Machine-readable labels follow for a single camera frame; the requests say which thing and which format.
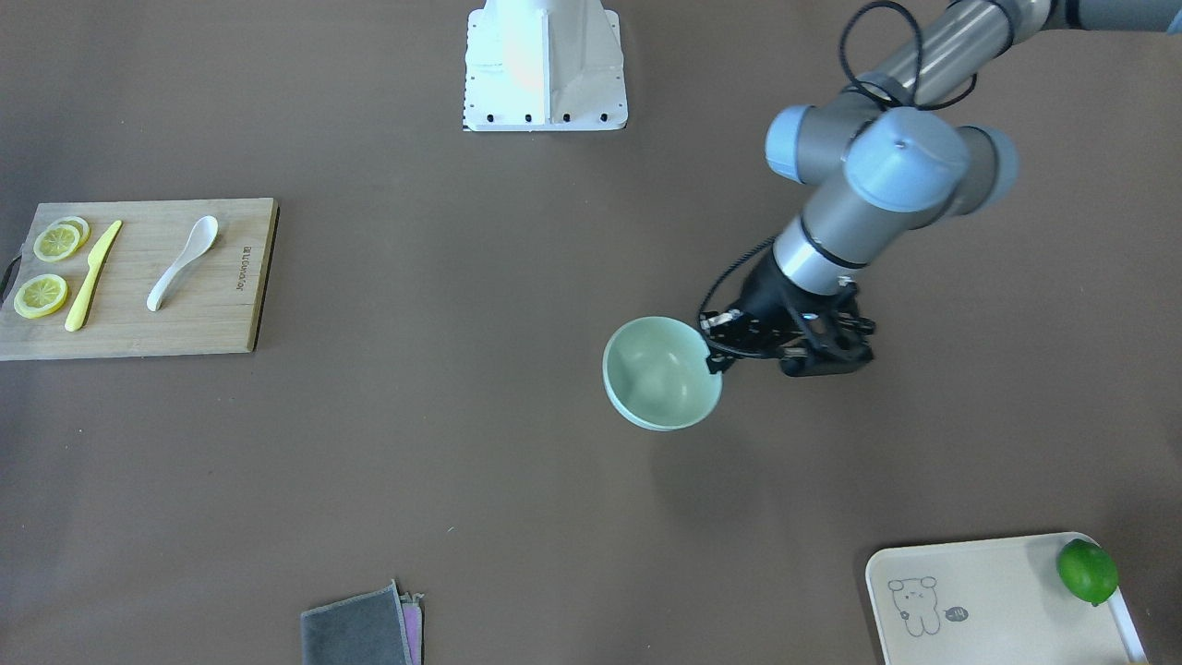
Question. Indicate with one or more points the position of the beige rabbit tray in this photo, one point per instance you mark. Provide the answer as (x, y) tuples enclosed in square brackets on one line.
[(992, 601)]

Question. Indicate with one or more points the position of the bamboo cutting board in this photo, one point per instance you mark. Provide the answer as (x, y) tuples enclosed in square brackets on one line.
[(213, 306)]

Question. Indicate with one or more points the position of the lemon slice near knife tip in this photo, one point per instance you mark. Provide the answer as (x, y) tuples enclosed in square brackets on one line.
[(41, 296)]

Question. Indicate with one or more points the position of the light green bowl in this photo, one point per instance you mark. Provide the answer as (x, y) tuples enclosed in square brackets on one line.
[(655, 374)]

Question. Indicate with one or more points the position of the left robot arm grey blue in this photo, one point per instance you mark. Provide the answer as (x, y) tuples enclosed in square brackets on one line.
[(881, 162)]

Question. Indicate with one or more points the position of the white ceramic spoon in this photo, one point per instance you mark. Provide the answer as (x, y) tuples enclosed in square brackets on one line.
[(201, 237)]

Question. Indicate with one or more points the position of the top lemon slice of pair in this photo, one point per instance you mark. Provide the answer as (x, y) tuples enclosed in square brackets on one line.
[(57, 242)]

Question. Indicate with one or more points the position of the bottom lemon slice of pair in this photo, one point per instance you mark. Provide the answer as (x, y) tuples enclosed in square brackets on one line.
[(81, 226)]

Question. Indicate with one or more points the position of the purple cloth under grey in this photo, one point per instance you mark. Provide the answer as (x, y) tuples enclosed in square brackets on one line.
[(413, 625)]

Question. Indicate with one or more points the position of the yellow plastic knife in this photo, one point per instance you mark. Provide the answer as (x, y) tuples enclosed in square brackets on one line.
[(80, 308)]

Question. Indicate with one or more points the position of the grey folded cloth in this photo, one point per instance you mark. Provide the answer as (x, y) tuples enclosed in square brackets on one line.
[(365, 629)]

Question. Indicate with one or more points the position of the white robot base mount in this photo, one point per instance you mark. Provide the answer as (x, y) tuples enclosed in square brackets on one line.
[(544, 66)]

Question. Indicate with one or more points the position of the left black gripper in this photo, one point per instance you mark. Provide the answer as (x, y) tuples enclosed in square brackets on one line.
[(765, 294)]

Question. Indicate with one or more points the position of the lemon slice of pair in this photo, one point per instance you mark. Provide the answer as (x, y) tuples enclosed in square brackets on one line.
[(57, 242), (81, 226)]

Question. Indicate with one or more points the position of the green lime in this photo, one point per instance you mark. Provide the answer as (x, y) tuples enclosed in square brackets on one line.
[(1087, 571)]

